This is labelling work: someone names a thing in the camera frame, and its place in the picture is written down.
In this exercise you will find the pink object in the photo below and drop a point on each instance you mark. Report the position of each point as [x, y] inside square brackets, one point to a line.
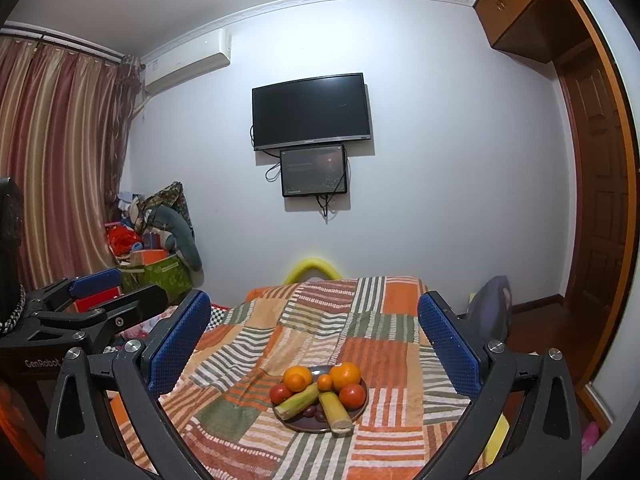
[590, 437]

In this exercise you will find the small tangerine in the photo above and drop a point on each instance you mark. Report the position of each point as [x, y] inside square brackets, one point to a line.
[303, 386]
[325, 382]

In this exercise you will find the yellow-green sugarcane piece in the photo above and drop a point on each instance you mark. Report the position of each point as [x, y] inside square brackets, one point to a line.
[336, 410]
[297, 400]

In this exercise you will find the large orange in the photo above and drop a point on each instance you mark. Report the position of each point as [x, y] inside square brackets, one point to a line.
[294, 373]
[346, 375]

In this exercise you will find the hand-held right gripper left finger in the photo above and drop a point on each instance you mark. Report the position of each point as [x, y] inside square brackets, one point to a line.
[180, 340]

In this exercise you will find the wooden overhead cabinet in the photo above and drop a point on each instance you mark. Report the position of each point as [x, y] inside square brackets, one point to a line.
[520, 0]

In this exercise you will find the striped pink curtain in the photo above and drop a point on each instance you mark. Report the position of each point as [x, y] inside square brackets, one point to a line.
[55, 160]

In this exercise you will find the white air conditioner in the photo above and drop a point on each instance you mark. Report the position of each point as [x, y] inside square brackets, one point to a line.
[190, 62]

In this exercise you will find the wooden wardrobe frame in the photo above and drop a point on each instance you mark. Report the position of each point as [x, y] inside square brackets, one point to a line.
[632, 210]

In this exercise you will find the grey plush toy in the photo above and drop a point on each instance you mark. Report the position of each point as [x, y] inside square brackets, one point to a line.
[180, 240]

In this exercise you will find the yellow object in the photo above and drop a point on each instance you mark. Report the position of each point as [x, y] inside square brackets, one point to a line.
[497, 437]

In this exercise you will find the red box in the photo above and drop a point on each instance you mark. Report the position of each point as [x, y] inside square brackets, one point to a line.
[95, 304]

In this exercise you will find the curtain rod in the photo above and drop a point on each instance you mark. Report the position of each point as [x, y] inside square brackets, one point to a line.
[75, 42]

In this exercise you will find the checkered cloth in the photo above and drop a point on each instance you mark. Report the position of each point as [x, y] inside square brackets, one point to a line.
[220, 316]

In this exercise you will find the dark patterned bag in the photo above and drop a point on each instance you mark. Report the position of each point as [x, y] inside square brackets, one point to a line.
[172, 197]

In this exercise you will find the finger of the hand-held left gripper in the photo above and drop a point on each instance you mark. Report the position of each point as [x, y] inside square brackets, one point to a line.
[135, 305]
[95, 282]

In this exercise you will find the yellow foam tube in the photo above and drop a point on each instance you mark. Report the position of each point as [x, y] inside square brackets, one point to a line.
[310, 262]

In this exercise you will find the orange box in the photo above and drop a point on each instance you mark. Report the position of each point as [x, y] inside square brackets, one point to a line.
[149, 257]

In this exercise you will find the red plastic bag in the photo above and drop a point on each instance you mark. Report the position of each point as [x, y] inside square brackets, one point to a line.
[122, 240]

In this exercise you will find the red tomato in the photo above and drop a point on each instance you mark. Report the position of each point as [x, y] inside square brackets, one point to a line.
[281, 393]
[351, 395]

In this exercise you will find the small black monitor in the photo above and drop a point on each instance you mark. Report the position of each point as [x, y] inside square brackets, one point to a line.
[312, 172]

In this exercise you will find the purple ceramic plate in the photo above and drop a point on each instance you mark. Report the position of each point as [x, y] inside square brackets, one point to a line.
[302, 425]

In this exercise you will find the green patterned box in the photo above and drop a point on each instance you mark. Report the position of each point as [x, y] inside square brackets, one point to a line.
[165, 275]

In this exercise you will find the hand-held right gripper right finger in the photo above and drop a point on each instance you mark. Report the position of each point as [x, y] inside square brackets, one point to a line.
[450, 345]

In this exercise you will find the striped patchwork blanket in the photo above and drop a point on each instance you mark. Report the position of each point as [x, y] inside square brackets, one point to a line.
[380, 350]

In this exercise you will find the brown wooden door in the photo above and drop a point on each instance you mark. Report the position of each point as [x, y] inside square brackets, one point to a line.
[600, 185]

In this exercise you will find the wall-mounted black television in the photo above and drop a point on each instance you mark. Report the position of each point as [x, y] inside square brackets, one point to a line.
[310, 110]

